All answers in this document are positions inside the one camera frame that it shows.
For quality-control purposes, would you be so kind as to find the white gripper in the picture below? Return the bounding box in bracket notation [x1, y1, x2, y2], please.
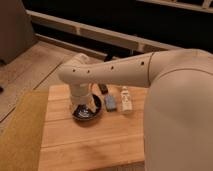
[69, 84, 96, 112]

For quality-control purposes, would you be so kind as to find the dark ceramic bowl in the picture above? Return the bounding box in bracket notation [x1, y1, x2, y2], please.
[70, 94, 102, 121]

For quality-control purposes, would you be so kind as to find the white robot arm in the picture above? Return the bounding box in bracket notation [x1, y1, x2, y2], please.
[59, 49, 213, 171]

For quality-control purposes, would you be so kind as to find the dark rectangular bar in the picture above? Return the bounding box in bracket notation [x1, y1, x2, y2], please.
[98, 84, 108, 94]

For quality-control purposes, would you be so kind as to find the blue sponge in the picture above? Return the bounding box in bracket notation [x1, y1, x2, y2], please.
[104, 95, 117, 111]

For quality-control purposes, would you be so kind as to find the white small bottle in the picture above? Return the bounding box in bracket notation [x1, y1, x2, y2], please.
[121, 86, 132, 112]

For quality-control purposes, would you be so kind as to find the black table leg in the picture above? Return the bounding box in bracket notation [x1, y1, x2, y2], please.
[104, 54, 113, 62]

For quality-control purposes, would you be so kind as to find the yellow mat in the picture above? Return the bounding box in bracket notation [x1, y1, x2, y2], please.
[0, 91, 48, 171]

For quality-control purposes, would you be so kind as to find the grey cabinet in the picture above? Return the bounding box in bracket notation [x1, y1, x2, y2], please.
[0, 0, 37, 63]

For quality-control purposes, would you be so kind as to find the wooden shelf rail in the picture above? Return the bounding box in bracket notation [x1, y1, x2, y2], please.
[27, 10, 178, 53]

